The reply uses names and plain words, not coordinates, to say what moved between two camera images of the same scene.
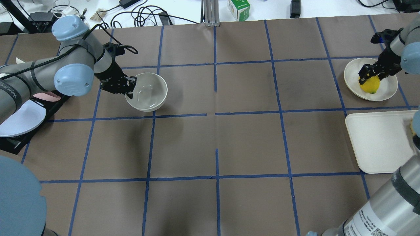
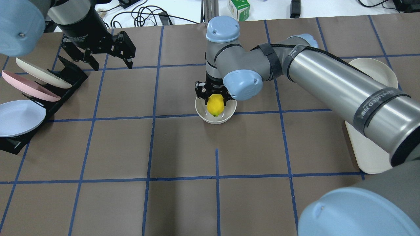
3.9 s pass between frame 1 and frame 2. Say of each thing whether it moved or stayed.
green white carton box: stayed
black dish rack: stayed
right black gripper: moved
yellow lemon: moved
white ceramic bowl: moved
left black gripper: moved
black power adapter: stayed
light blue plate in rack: stayed
